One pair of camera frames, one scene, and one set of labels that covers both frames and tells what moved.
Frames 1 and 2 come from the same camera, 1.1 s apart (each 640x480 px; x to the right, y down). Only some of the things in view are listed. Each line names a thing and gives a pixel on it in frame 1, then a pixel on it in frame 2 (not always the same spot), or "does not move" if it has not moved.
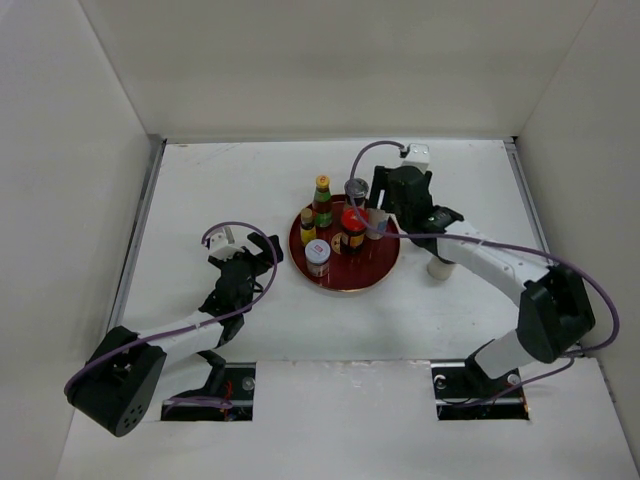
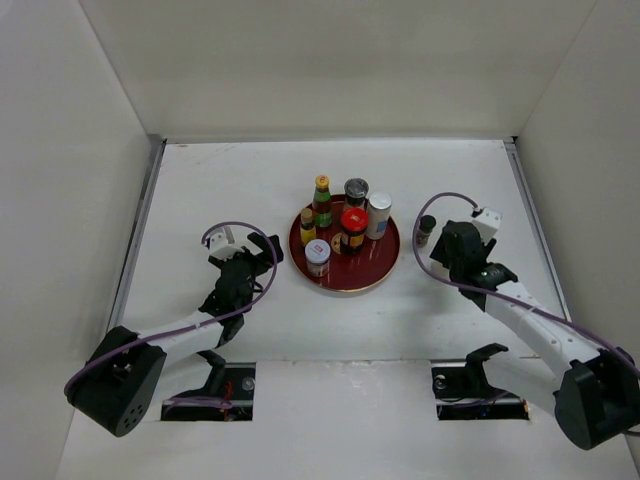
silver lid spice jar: [317, 254] does not move
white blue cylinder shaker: [377, 218] does not move
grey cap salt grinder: [360, 191] does not move
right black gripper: [381, 182] -> [439, 252]
